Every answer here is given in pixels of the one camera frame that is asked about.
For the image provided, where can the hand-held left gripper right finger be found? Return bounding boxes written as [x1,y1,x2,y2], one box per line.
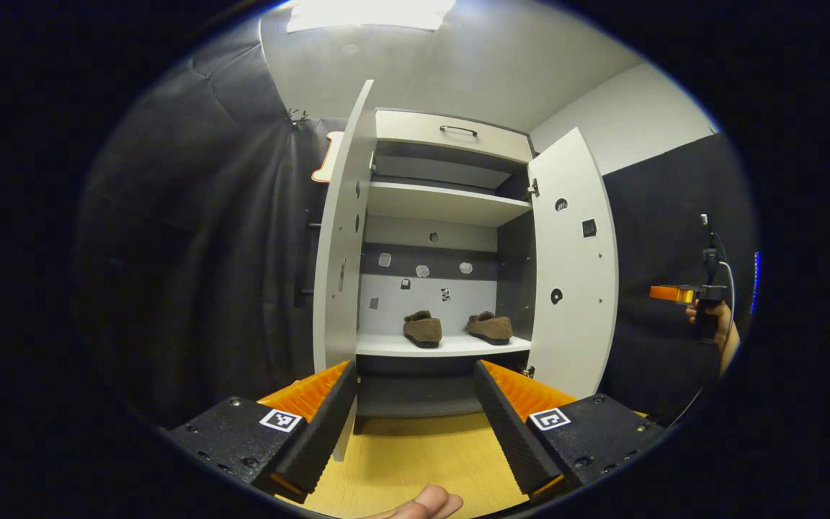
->
[474,359,668,500]

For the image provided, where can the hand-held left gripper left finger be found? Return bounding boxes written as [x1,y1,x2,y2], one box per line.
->
[163,360,360,504]

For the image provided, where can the white cabinet door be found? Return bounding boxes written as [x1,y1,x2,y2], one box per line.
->
[312,79,376,462]
[527,128,619,401]

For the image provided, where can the brown fuzzy shoe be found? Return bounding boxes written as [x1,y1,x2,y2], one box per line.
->
[402,310,443,349]
[465,311,514,345]

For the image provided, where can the white shoe cabinet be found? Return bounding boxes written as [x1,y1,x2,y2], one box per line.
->
[354,108,537,437]

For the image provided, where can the white cabinet drawer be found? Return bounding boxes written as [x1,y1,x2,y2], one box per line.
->
[375,110,535,164]

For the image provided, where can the black backdrop cloth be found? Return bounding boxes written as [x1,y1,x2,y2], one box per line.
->
[76,18,758,433]

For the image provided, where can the ceiling light panel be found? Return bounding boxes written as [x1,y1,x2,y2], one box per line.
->
[285,0,457,32]

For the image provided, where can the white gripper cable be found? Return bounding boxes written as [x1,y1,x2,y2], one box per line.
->
[664,213,740,430]

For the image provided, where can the black door handle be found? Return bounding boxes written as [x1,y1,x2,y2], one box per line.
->
[294,220,322,300]

